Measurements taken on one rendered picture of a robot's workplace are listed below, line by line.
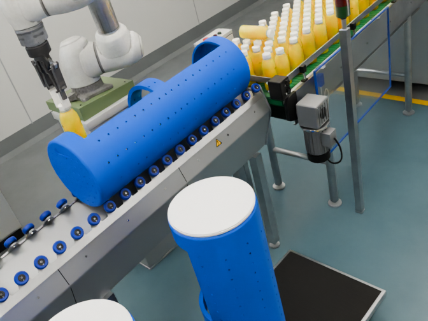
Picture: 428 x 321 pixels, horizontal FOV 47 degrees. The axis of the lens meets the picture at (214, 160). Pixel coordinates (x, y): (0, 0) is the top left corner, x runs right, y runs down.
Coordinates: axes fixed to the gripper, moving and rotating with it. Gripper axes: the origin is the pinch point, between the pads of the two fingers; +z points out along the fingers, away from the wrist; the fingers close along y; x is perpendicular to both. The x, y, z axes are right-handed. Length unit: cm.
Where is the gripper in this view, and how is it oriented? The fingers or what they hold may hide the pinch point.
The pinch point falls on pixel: (60, 98)
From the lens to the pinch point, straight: 177.9
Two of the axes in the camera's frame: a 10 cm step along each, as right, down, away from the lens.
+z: 2.2, 8.1, 5.4
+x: 6.3, -5.4, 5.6
